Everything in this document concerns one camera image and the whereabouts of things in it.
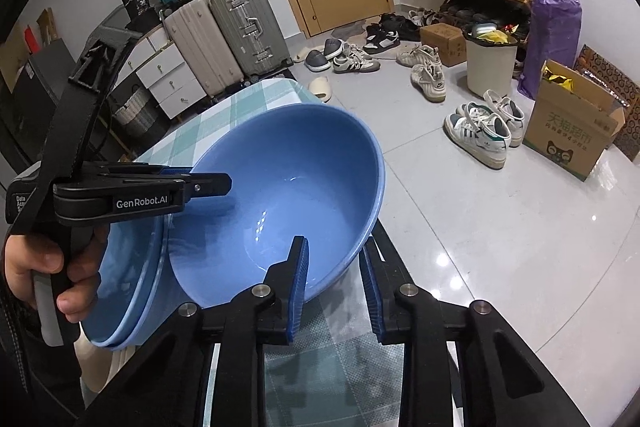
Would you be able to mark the large printed cardboard box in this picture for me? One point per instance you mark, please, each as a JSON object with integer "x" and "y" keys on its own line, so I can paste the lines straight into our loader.
{"x": 560, "y": 132}

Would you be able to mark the black packaging box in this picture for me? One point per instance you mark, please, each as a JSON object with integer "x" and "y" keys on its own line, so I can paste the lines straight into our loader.
{"x": 140, "y": 4}

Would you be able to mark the teal checked tablecloth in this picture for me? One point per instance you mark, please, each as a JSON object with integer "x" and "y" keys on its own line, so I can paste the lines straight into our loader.
{"x": 240, "y": 107}

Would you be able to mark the beige suitcase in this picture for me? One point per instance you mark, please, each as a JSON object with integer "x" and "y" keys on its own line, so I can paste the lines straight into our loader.
{"x": 205, "y": 47}

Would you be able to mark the brown patterned paper bag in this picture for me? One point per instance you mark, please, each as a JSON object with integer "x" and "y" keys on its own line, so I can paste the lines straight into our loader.
{"x": 610, "y": 72}

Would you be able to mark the silver suitcase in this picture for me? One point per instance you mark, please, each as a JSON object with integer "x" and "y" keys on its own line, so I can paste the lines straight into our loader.
{"x": 250, "y": 27}

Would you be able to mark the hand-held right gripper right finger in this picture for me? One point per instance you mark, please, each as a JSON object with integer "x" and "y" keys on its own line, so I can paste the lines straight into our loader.
{"x": 372, "y": 297}

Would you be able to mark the person's left forearm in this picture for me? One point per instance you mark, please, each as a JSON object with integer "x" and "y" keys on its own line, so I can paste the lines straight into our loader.
{"x": 15, "y": 347}

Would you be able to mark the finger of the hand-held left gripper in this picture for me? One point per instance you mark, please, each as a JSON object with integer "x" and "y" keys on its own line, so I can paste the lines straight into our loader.
{"x": 210, "y": 185}

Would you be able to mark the black cabinet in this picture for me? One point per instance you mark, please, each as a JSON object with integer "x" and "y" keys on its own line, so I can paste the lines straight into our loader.
{"x": 25, "y": 117}

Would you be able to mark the white trash bin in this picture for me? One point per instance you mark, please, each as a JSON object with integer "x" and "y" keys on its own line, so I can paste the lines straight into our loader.
{"x": 490, "y": 67}

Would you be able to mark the purple plastic bag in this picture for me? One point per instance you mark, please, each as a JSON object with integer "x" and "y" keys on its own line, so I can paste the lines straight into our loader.
{"x": 550, "y": 42}

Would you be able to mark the brown cardboard sheet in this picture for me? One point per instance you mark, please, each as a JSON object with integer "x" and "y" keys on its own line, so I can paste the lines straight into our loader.
{"x": 46, "y": 24}

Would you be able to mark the scattered loose shoes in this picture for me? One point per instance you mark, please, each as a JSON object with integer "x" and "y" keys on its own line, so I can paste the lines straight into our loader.
{"x": 475, "y": 132}

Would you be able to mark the woven storage basket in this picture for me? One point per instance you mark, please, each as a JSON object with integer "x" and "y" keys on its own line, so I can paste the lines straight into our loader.
{"x": 135, "y": 112}

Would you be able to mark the person's left hand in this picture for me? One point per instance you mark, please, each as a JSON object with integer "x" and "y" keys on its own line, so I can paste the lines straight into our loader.
{"x": 82, "y": 277}

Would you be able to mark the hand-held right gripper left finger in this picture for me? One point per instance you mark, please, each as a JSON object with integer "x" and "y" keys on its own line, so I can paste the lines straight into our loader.
{"x": 299, "y": 287}

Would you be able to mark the plain brown cardboard box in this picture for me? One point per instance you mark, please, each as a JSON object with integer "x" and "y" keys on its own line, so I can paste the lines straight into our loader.
{"x": 442, "y": 44}

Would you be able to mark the yellow snack packet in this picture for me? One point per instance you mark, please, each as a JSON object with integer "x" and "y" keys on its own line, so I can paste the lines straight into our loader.
{"x": 557, "y": 79}

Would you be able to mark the blue plastic bowl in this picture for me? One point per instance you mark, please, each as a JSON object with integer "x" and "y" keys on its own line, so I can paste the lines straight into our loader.
{"x": 280, "y": 167}
{"x": 100, "y": 339}
{"x": 130, "y": 272}

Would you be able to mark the white dresser with drawers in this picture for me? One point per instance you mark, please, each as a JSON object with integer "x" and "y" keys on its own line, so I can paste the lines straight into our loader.
{"x": 170, "y": 82}

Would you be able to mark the cream round plate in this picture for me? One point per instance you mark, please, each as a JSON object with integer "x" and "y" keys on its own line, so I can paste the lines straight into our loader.
{"x": 97, "y": 388}
{"x": 90, "y": 357}

